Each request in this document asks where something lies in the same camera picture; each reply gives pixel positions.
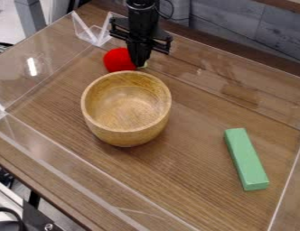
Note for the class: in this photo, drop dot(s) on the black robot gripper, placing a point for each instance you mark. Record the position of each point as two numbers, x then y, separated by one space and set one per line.
138 29

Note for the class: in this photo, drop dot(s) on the red plush fruit green leaf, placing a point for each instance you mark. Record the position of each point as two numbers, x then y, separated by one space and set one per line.
117 60

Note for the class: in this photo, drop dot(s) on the round wooden bowl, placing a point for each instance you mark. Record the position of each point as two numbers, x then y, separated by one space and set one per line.
125 107

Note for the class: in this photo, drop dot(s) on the grey pillar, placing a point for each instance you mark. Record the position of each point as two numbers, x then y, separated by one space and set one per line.
32 16

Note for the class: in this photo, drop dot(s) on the green rectangular block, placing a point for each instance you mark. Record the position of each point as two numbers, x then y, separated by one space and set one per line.
245 158

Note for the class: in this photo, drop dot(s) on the black metal stand base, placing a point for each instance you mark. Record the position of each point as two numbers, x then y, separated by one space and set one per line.
21 215

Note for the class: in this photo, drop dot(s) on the clear acrylic corner bracket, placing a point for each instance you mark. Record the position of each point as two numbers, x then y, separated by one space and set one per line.
93 34

